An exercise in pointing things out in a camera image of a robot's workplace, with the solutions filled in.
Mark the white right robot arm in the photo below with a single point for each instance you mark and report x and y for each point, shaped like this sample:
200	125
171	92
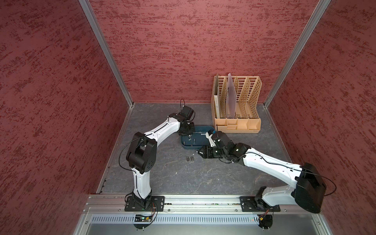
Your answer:
305	187

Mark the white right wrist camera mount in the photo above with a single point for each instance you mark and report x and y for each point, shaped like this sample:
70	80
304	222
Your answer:
209	135

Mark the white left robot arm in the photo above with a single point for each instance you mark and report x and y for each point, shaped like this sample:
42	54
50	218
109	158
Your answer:
142	151

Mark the purple folder in organizer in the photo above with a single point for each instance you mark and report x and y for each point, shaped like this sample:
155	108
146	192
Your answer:
231	98

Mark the teal plastic storage box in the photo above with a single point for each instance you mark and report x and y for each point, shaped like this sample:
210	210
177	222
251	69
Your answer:
195	141

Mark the beige plastic file organizer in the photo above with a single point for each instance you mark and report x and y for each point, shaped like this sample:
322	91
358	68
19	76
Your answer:
247	120

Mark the aluminium front rail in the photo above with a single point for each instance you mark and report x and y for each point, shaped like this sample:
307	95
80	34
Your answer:
189	214

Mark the white folder in organizer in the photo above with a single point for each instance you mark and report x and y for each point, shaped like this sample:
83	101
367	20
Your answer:
216	96

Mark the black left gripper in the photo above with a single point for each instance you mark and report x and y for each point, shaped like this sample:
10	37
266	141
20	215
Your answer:
192	130

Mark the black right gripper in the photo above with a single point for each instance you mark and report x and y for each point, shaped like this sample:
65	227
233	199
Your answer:
206	152

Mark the aluminium corner post left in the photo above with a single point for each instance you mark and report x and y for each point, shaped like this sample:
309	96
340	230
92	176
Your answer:
90	15

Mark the aluminium corner post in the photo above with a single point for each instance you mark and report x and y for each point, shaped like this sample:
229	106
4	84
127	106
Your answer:
90	15
314	19

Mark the aluminium corner post right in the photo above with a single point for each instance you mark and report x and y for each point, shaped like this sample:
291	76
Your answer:
314	19

